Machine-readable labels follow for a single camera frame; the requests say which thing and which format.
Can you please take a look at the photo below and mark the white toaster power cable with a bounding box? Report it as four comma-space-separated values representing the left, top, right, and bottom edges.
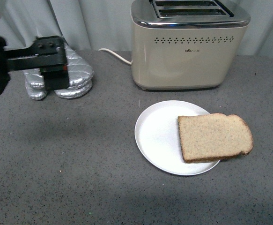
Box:
98, 48, 133, 66

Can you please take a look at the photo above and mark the grey pleated curtain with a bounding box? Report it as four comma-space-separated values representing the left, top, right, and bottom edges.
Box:
0, 0, 273, 57

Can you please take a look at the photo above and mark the beige two-slot toaster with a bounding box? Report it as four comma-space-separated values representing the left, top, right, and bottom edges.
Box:
131, 0, 251, 90

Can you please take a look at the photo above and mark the lower silver quilted oven mitt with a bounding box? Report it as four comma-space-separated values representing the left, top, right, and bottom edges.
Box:
25, 80, 92, 101

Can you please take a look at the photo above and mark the white round plate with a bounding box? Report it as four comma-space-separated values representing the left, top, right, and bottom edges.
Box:
134, 100, 220, 176

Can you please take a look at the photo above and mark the brown bread slice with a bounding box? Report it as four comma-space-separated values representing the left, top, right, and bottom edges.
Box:
177, 113, 253, 163

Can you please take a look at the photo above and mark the upper silver quilted oven mitt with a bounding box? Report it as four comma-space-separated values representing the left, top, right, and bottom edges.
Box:
23, 44, 94, 90

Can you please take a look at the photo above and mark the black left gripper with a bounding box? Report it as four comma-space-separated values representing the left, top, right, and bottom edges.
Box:
0, 36, 69, 94

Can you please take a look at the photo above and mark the silver quilted oven mitt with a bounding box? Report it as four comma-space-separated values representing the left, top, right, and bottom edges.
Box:
23, 44, 94, 90
25, 80, 92, 101

